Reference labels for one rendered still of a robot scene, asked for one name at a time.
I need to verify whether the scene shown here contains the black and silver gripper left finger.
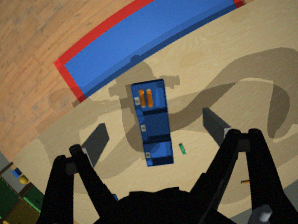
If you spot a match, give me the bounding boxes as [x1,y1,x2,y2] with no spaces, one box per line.
[36,123,135,224]

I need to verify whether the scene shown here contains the blue three-compartment bin rack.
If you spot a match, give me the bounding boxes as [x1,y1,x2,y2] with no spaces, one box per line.
[131,79,174,167]

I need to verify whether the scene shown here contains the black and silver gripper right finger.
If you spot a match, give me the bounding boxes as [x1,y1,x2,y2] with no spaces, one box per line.
[167,107,298,224]

